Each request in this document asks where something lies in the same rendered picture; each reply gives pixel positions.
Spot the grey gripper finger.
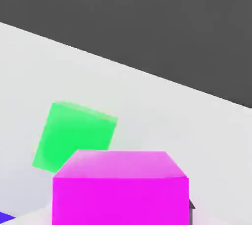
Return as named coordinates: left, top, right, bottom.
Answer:
left=188, top=198, right=196, bottom=225

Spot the small magenta cube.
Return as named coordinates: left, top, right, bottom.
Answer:
left=52, top=150, right=190, bottom=225

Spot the small blue cube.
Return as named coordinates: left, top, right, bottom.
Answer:
left=0, top=211, right=16, bottom=223

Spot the large green box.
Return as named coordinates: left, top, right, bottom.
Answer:
left=31, top=100, right=119, bottom=174

